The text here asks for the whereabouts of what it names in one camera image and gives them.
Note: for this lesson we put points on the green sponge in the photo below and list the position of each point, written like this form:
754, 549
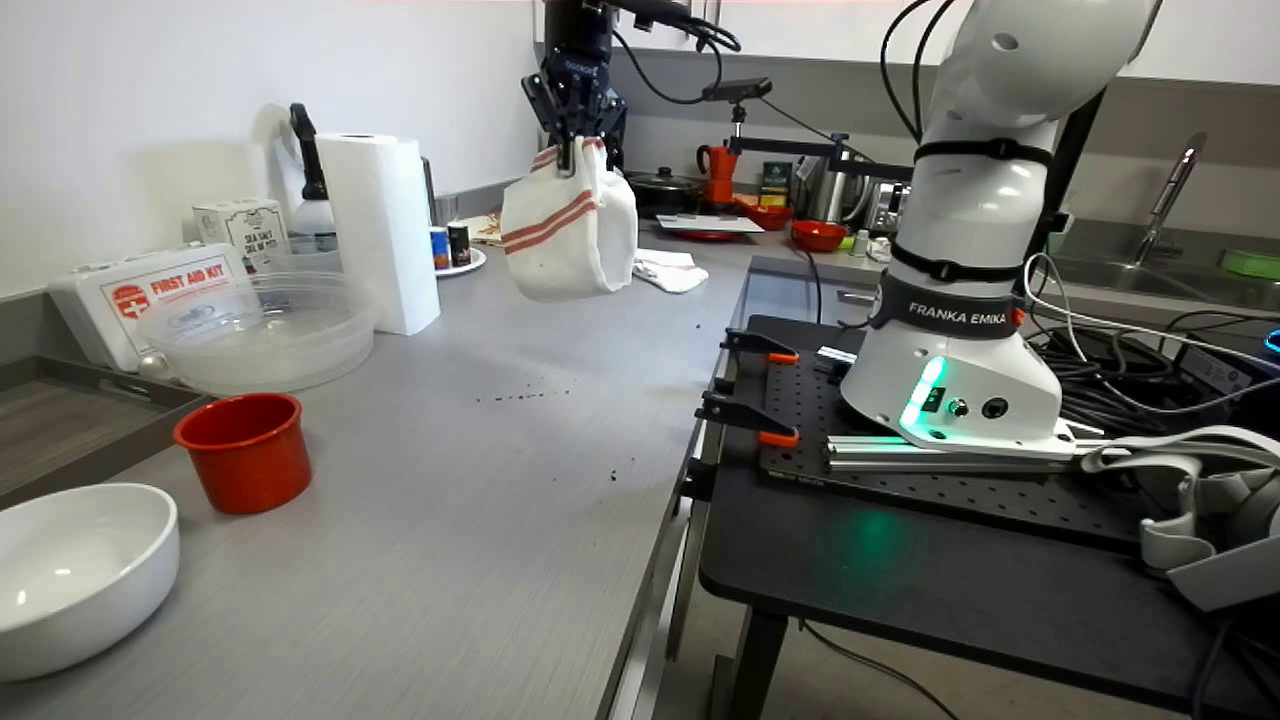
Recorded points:
1255, 265

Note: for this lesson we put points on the stainless steel kettle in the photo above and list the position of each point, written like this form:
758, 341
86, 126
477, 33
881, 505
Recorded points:
841, 194

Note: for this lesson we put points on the black clamp with orange tip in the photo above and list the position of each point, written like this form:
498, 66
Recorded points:
746, 417
762, 346

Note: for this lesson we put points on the white paper towel roll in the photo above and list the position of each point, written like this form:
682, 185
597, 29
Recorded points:
381, 225

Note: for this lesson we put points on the grey plastic device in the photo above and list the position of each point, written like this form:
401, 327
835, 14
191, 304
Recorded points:
1214, 547

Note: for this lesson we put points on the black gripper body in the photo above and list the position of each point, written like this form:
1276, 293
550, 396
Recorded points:
575, 83

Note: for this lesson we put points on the white label strip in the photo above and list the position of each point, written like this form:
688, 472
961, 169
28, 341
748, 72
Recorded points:
837, 358

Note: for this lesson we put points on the black optical breadboard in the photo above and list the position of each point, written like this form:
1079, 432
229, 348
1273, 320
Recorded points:
961, 486

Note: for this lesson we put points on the green labelled jar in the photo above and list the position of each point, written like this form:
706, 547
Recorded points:
777, 180

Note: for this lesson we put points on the dark cooktop panel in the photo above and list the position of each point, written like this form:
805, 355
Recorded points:
67, 426

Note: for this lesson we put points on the red plastic cup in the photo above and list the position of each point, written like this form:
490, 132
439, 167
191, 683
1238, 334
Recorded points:
247, 463

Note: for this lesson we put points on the spray bottle with black trigger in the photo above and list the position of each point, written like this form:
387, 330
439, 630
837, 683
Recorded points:
314, 234

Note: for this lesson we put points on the white towel with red stripes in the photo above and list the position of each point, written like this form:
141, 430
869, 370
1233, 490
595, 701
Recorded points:
564, 245

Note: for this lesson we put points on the clear plastic container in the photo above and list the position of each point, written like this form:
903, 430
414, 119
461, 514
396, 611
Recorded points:
285, 341

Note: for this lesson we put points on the red pitcher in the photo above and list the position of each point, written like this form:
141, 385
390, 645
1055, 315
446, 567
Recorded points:
720, 180

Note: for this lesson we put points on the metal sink faucet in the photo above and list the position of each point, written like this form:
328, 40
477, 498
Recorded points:
1166, 201

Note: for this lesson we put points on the pale yellow cloth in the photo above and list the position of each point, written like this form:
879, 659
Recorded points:
485, 234

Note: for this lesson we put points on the white ceramic bowl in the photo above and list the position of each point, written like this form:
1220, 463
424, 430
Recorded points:
83, 575

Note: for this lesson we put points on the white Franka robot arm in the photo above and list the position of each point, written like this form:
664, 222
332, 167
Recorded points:
961, 373

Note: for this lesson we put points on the white plate with red rim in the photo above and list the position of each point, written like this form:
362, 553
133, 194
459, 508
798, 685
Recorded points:
706, 225

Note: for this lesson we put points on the crumpled white towel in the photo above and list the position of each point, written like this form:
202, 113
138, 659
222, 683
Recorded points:
669, 268

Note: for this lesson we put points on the white first aid kit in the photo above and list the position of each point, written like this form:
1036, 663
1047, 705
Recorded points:
147, 301

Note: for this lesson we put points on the aluminium rail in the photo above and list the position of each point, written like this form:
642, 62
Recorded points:
934, 454

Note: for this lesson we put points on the small white plate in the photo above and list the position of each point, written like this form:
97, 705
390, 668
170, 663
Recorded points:
464, 265

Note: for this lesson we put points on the black pole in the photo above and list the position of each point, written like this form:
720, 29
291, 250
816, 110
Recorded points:
1065, 175

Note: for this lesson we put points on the stainless steel sink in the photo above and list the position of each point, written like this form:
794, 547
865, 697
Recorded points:
1134, 276

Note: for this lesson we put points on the black robot table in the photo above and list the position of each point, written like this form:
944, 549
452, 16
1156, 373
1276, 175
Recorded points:
934, 600

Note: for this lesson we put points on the black stereo camera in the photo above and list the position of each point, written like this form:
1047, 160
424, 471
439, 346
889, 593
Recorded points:
736, 89

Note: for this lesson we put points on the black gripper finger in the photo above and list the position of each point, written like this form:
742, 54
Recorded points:
595, 147
550, 141

